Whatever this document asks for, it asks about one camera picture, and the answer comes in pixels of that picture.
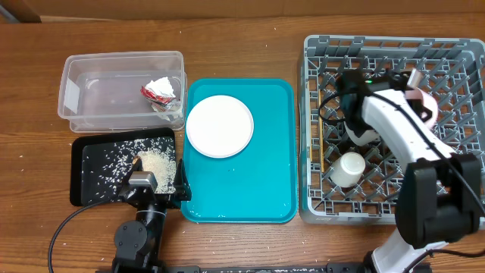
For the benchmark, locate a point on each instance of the black food waste tray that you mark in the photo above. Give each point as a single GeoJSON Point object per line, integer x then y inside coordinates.
{"type": "Point", "coordinates": [76, 186]}

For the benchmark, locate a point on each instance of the grey bowl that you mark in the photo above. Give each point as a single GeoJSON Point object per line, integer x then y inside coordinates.
{"type": "Point", "coordinates": [367, 137]}

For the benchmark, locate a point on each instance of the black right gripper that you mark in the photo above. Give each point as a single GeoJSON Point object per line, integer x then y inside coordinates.
{"type": "Point", "coordinates": [417, 105]}

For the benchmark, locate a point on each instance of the white napkin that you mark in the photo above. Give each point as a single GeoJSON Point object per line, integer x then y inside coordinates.
{"type": "Point", "coordinates": [161, 87]}

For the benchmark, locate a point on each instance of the black bar at table edge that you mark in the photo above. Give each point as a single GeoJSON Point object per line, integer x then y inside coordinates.
{"type": "Point", "coordinates": [331, 267]}

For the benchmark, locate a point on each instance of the wooden chopstick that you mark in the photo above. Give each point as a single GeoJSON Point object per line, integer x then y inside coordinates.
{"type": "Point", "coordinates": [310, 119]}
{"type": "Point", "coordinates": [321, 144]}

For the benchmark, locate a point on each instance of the rice food scraps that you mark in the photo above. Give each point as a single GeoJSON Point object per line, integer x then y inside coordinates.
{"type": "Point", "coordinates": [155, 167]}

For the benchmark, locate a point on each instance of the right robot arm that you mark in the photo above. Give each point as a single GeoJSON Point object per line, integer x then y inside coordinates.
{"type": "Point", "coordinates": [438, 202]}

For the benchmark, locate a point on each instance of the white paper cup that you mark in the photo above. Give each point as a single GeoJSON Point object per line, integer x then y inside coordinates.
{"type": "Point", "coordinates": [348, 169]}

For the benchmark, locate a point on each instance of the teal plastic tray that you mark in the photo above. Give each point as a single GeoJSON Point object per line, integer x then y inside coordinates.
{"type": "Point", "coordinates": [259, 184]}

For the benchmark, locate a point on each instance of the clear plastic bin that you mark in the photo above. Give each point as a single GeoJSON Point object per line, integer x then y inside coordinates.
{"type": "Point", "coordinates": [102, 92]}

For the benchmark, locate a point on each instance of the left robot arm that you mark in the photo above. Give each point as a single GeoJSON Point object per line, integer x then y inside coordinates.
{"type": "Point", "coordinates": [138, 241]}

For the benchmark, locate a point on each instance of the red snack wrapper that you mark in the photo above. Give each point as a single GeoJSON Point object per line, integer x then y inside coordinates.
{"type": "Point", "coordinates": [161, 104]}

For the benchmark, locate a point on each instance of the pink bowl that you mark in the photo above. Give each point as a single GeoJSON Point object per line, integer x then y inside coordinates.
{"type": "Point", "coordinates": [424, 105]}

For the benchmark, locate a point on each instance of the grey dishwasher rack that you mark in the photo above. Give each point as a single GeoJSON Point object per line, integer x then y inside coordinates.
{"type": "Point", "coordinates": [453, 73]}

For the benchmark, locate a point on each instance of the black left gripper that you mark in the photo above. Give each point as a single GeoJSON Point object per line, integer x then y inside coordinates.
{"type": "Point", "coordinates": [182, 191]}

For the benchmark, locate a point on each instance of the pink plate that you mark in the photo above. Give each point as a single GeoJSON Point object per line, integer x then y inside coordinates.
{"type": "Point", "coordinates": [219, 126]}

